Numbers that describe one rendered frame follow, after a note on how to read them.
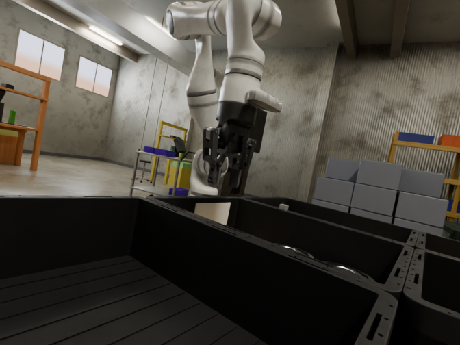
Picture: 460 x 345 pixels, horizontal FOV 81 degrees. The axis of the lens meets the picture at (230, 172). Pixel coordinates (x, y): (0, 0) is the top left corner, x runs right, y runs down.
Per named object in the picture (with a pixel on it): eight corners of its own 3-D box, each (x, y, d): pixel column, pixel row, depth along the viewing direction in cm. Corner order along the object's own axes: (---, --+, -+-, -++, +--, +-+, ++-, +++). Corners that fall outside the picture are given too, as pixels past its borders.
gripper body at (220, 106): (236, 107, 56) (228, 152, 57) (209, 96, 50) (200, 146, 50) (266, 109, 52) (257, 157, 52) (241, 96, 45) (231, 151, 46)
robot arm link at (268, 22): (292, 7, 49) (249, 11, 60) (258, -19, 44) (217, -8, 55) (279, 46, 51) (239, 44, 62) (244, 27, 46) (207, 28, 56)
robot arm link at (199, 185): (192, 145, 90) (183, 195, 91) (212, 148, 84) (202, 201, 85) (211, 149, 97) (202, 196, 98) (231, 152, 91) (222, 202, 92)
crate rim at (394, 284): (139, 209, 48) (141, 196, 48) (235, 205, 72) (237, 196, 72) (395, 321, 24) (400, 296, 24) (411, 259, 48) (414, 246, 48)
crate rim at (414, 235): (235, 205, 72) (237, 196, 72) (283, 203, 96) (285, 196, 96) (411, 259, 48) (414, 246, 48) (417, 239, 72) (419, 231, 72)
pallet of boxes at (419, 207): (418, 275, 352) (441, 176, 346) (428, 299, 274) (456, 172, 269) (315, 243, 419) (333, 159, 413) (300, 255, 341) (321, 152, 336)
